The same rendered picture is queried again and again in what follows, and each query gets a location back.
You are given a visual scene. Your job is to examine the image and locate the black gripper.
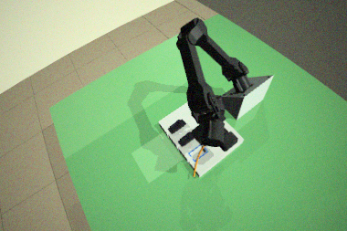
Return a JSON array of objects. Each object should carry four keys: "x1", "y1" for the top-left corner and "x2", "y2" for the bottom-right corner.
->
[{"x1": 199, "y1": 111, "x2": 238, "y2": 152}]

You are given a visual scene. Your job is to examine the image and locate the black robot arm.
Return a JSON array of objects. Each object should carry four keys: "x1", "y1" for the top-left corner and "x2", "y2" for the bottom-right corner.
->
[{"x1": 176, "y1": 18, "x2": 253, "y2": 147}]

